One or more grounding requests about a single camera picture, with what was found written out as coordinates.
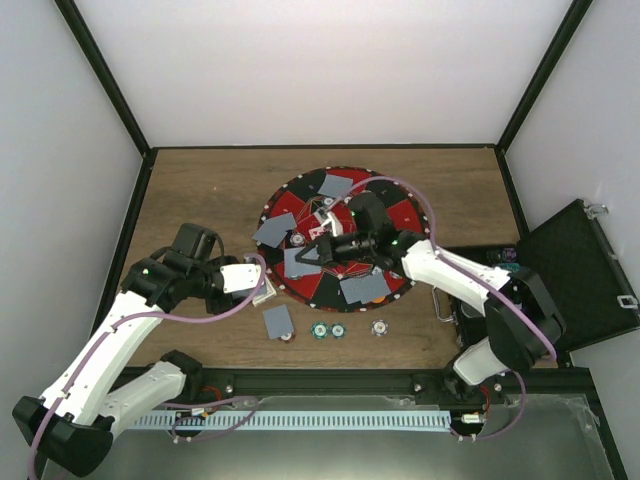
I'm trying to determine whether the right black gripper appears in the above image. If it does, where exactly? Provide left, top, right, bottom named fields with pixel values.
left=297, top=230, right=376, bottom=268

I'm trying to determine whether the blue card seat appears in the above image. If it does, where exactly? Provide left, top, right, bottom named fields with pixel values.
left=318, top=173, right=346, bottom=199
left=357, top=274, right=391, bottom=304
left=252, top=219, right=287, bottom=248

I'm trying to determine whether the blue playing card deck box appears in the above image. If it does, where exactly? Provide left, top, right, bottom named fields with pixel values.
left=252, top=280, right=277, bottom=307

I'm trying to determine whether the teal poker chip stack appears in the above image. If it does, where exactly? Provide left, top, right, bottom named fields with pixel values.
left=310, top=322, right=330, bottom=339

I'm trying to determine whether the brown poker chip stack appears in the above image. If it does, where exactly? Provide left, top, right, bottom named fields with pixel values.
left=279, top=332, right=295, bottom=343

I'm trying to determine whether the face up hearts card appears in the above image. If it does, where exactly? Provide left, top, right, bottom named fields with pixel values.
left=309, top=226, right=326, bottom=240

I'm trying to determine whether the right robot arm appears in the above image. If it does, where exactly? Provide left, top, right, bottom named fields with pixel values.
left=296, top=230, right=566, bottom=403

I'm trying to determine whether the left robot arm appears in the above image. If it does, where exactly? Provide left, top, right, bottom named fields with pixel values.
left=12, top=223, right=267, bottom=479

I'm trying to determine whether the round red black poker mat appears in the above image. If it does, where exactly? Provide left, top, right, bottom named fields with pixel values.
left=256, top=166, right=429, bottom=313

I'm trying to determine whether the purple white poker chip stack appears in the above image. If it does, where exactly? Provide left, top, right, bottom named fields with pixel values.
left=371, top=320, right=389, bottom=337

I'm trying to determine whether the black poker set case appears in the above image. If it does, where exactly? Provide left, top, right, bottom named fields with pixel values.
left=450, top=200, right=639, bottom=359

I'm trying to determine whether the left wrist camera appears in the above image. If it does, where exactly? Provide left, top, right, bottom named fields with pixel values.
left=220, top=263, right=262, bottom=293

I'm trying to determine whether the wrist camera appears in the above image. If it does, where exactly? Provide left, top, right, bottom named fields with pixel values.
left=347, top=191, right=391, bottom=233
left=220, top=263, right=262, bottom=293

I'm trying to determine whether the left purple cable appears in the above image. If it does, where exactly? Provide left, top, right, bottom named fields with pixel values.
left=27, top=252, right=269, bottom=480

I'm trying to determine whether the purple cable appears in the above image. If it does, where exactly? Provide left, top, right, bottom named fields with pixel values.
left=27, top=252, right=269, bottom=480
left=319, top=175, right=557, bottom=444

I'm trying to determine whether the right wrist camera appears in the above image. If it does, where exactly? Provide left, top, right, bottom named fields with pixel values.
left=347, top=191, right=391, bottom=233

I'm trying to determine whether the black aluminium frame rail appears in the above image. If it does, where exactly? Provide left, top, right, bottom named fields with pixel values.
left=197, top=368, right=595, bottom=397

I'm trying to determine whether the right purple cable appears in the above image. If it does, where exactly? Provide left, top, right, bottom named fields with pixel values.
left=319, top=175, right=557, bottom=444

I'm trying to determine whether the light blue slotted cable duct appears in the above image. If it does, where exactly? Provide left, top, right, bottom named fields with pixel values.
left=132, top=410, right=451, bottom=433

